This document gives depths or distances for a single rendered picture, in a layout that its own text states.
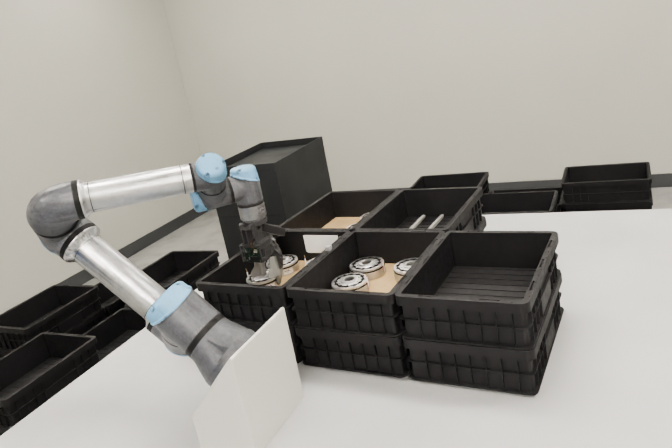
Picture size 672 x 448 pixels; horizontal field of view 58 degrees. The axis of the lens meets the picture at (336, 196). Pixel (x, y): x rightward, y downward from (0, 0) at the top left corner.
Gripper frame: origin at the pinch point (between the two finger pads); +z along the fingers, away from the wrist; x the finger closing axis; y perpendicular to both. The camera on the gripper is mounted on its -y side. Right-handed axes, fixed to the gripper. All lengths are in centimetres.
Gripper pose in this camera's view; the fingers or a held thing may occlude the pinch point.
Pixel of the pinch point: (272, 279)
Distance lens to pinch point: 181.1
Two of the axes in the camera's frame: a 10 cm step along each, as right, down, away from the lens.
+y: -4.5, 3.2, -8.3
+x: 8.8, -0.3, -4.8
